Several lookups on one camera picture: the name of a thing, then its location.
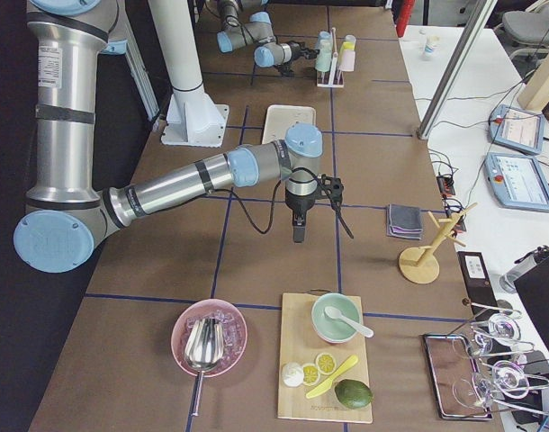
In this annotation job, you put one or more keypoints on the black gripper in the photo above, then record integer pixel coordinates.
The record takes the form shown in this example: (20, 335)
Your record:
(300, 202)
(294, 49)

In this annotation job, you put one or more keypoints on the green cup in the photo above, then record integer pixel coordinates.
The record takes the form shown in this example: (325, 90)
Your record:
(323, 60)

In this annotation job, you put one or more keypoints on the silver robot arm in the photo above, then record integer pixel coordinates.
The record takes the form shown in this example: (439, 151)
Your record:
(269, 52)
(66, 219)

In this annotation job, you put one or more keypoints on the blue cup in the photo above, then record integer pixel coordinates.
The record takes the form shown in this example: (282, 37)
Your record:
(323, 36)

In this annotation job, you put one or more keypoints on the pink cup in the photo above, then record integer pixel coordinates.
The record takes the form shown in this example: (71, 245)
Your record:
(347, 61)

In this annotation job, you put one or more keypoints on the yellow cup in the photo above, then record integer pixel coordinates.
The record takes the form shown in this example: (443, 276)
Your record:
(349, 42)

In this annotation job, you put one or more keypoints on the white rabbit serving tray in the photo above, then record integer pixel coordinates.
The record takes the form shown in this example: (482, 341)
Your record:
(280, 117)

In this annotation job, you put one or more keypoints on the black metal glass tray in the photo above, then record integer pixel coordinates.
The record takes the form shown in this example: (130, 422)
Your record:
(450, 367)

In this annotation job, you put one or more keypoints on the white plastic spoon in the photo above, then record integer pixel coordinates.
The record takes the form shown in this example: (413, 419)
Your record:
(336, 314)

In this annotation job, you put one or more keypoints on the grey folded cloth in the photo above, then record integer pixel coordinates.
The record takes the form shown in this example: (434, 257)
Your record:
(404, 222)

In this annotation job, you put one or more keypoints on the green bowl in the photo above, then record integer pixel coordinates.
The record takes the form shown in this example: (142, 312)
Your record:
(334, 330)

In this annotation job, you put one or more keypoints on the small white bottle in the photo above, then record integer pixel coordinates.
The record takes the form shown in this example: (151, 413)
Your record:
(431, 43)

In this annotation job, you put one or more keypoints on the pink bowl with ice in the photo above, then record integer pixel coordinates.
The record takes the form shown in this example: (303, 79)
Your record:
(235, 333)

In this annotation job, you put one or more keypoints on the wooden mug tree stand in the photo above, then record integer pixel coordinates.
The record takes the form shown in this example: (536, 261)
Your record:
(418, 264)

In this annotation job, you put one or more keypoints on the lemon slice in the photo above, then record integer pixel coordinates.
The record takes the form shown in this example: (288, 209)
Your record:
(326, 363)
(311, 374)

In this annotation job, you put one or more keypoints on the bamboo cutting board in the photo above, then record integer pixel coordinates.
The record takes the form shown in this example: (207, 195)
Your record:
(312, 348)

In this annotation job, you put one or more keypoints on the metal ice scoop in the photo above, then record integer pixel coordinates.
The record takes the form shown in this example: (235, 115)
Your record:
(203, 350)

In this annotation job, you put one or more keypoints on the white garlic bulb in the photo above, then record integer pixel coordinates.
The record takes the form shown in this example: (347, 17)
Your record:
(292, 374)

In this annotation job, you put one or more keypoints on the yellow plastic knife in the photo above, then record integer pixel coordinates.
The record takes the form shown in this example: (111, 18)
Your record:
(323, 387)

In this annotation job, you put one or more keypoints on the white side table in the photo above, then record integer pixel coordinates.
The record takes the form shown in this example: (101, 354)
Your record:
(486, 78)

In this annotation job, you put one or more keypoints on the green avocado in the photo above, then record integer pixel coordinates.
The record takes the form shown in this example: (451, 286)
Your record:
(353, 394)

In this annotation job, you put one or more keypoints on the black box with label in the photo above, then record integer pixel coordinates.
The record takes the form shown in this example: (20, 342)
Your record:
(476, 278)

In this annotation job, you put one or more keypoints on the grey office chair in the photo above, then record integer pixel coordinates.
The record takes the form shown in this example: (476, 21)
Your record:
(527, 30)

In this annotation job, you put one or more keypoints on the teach pendant tablet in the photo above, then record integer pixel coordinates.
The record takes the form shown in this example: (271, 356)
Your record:
(517, 129)
(517, 182)

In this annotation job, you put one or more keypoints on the wine glass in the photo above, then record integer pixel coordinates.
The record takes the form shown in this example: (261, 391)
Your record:
(480, 391)
(499, 335)

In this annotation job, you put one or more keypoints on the wooden rack handle rod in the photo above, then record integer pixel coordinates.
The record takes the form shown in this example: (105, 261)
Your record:
(334, 60)

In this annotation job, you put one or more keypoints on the white wire cup rack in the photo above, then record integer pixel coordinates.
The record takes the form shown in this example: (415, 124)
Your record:
(323, 80)

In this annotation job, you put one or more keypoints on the black metal board handle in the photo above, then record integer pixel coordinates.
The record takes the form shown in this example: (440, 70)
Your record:
(318, 292)

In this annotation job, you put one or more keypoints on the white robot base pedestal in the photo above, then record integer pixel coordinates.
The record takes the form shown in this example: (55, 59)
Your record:
(192, 119)

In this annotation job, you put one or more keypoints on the aluminium frame post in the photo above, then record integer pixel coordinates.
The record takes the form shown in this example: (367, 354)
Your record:
(473, 28)

